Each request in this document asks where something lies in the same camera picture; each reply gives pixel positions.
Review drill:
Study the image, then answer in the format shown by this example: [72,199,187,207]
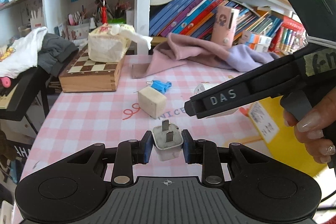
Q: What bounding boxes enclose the pink purple fleece cloth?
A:
[131,33,279,79]

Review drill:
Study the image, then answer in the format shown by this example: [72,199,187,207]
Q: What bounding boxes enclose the red book box set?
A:
[269,16,305,52]

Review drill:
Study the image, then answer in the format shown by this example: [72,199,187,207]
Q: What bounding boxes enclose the black side table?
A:
[1,67,50,121]

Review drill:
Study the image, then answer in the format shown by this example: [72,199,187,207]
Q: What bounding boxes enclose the right hand painted nails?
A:
[280,89,335,166]

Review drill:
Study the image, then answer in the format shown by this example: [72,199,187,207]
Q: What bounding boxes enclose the blue taped bundle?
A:
[151,80,172,94]

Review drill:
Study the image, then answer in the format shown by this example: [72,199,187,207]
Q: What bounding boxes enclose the cream square block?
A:
[138,86,167,119]

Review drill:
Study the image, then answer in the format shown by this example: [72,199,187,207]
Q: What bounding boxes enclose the wooden chess board box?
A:
[59,47,125,93]

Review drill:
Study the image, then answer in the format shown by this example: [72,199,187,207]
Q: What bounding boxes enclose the white plug charger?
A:
[151,119,183,161]

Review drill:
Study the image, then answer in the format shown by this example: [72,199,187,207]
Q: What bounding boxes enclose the pink checkered tablecloth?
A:
[23,56,269,175]

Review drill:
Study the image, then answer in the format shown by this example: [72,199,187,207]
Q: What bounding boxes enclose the white t-shirt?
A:
[1,27,48,79]

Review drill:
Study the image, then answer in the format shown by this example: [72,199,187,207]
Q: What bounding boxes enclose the row of blue books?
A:
[149,0,224,37]

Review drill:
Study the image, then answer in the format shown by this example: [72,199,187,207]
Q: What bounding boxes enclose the yellow cardboard box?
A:
[248,97,327,177]

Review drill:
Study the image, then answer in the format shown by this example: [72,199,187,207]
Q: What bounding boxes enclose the orange white small boxes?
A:
[238,31,272,52]

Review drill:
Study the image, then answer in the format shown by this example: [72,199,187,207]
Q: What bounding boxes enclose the pink cylindrical appliance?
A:
[211,5,239,49]

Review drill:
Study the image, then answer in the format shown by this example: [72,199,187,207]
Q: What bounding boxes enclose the dark grey garment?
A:
[38,34,79,77]

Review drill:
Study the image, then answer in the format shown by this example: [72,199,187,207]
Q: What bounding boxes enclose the tissue pack in bag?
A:
[88,24,153,63]

